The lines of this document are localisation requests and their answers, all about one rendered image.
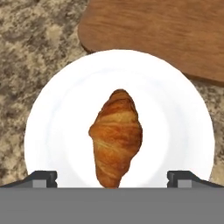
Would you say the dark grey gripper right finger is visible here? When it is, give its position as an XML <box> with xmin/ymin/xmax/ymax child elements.
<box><xmin>166</xmin><ymin>170</ymin><xmax>224</xmax><ymax>189</ymax></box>

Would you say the round white plate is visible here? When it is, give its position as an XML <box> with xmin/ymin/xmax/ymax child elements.
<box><xmin>24</xmin><ymin>49</ymin><xmax>216</xmax><ymax>189</ymax></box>

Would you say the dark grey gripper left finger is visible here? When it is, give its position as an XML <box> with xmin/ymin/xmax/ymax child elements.
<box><xmin>0</xmin><ymin>170</ymin><xmax>59</xmax><ymax>189</ymax></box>

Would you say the golden brown croissant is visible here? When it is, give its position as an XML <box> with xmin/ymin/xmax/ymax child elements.
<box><xmin>87</xmin><ymin>88</ymin><xmax>144</xmax><ymax>189</ymax></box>

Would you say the brown wooden cutting board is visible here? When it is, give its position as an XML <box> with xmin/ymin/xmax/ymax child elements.
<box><xmin>77</xmin><ymin>0</ymin><xmax>224</xmax><ymax>88</ymax></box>

